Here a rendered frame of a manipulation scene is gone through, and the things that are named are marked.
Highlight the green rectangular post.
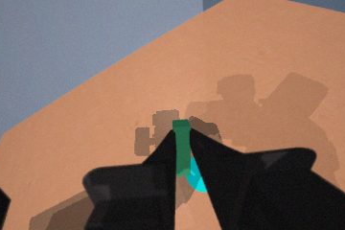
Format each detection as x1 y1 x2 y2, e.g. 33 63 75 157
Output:
172 119 191 177

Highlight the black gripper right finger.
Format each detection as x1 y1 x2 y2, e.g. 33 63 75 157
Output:
190 128 317 230

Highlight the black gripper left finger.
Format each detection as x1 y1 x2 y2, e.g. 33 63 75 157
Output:
82 129 176 230

